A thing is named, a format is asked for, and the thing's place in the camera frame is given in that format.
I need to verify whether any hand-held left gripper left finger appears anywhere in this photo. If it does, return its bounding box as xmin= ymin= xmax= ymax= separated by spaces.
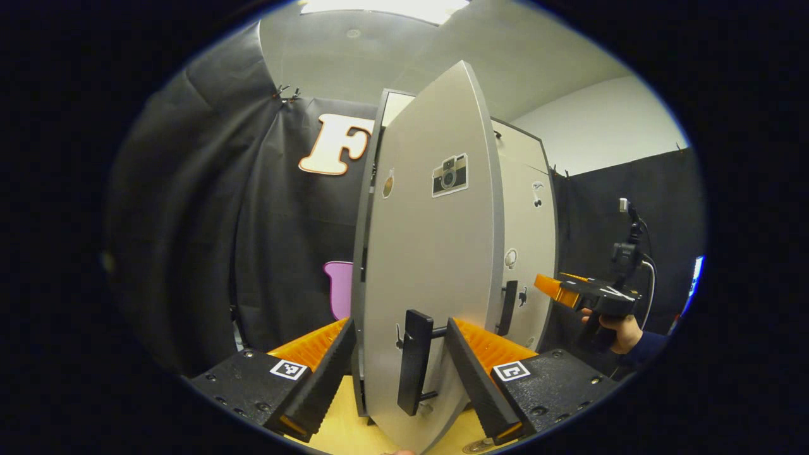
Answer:
xmin=188 ymin=316 xmax=358 ymax=442

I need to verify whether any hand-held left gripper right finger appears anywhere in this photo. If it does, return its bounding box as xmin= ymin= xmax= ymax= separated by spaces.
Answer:
xmin=447 ymin=316 xmax=617 ymax=445

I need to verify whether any black door handle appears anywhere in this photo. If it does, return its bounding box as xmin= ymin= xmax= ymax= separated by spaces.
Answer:
xmin=397 ymin=309 xmax=449 ymax=416
xmin=496 ymin=280 xmax=520 ymax=337

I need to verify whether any white cabinet door cat sticker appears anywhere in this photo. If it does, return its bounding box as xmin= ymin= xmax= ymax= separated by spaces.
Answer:
xmin=497 ymin=154 xmax=560 ymax=352

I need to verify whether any white and grey cabinet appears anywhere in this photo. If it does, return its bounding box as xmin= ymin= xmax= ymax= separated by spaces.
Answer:
xmin=351 ymin=88 xmax=561 ymax=419

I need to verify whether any computer monitor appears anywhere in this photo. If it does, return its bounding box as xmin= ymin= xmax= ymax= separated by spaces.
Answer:
xmin=685 ymin=254 xmax=704 ymax=318

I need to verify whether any black backdrop cloth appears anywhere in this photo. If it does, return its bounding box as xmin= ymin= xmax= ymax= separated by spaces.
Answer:
xmin=104 ymin=22 xmax=706 ymax=380

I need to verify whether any ceiling light panel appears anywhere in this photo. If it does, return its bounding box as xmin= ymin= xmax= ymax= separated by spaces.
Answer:
xmin=299 ymin=0 xmax=473 ymax=26

